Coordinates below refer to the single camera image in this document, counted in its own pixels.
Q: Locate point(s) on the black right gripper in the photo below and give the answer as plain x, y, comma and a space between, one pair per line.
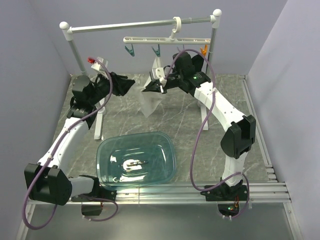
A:
155, 87

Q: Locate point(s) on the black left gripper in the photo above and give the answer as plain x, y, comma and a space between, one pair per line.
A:
120, 84

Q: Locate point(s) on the white underwear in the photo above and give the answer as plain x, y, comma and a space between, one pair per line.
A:
148, 101

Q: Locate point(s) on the teal plastic clip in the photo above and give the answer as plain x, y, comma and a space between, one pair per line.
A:
157, 50
130, 50

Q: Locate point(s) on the white plastic clip hanger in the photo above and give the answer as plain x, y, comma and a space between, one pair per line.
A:
171, 40

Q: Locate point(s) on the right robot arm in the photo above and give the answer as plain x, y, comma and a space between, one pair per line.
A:
185, 73

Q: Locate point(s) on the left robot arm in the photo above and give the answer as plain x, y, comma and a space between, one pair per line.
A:
46, 180

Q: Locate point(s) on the purple plastic clip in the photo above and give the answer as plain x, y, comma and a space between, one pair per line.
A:
179, 49

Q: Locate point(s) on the orange plastic clip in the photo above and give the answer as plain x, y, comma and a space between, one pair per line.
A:
204, 50

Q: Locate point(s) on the silver white clothes rack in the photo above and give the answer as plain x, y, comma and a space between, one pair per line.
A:
114, 48

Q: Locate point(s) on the teal transparent plastic basin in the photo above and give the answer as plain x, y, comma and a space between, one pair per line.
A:
135, 160

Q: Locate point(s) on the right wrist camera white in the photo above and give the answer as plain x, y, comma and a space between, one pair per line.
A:
158, 74

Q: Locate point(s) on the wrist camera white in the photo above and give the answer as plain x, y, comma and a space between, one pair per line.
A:
158, 74
98, 65

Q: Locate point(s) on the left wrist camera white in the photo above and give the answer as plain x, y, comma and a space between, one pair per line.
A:
98, 65

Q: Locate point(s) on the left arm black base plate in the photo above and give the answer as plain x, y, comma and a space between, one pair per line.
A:
101, 195

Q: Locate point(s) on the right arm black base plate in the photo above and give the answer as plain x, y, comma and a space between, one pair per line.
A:
232, 199

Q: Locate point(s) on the aluminium rail frame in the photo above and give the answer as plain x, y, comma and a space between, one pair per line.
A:
182, 193

